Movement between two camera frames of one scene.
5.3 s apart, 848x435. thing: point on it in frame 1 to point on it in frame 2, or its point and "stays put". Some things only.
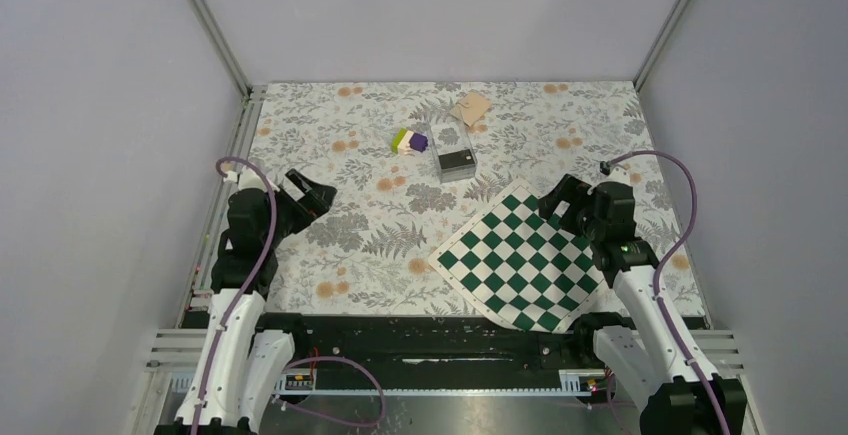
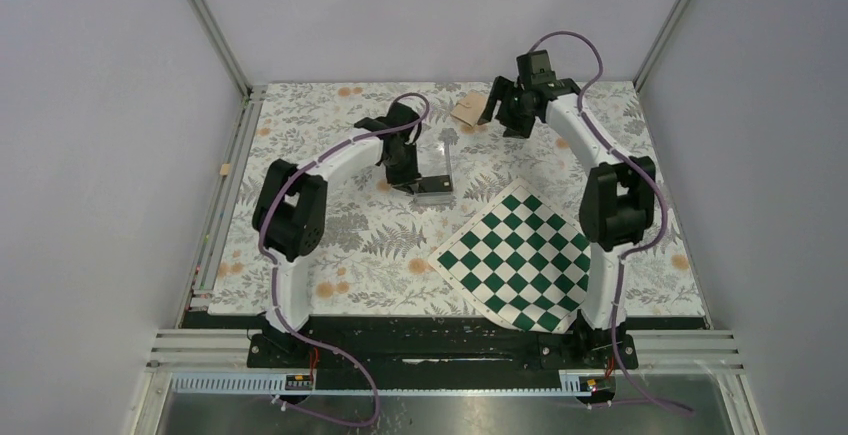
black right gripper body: [578, 219] to [512, 112]
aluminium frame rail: [209, 241] stays put
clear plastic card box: [454, 150] to [435, 166]
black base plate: [432, 344] stays put
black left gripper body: [292, 216] to [403, 171]
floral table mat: [414, 165] stays put
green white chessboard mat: [520, 267] stays put
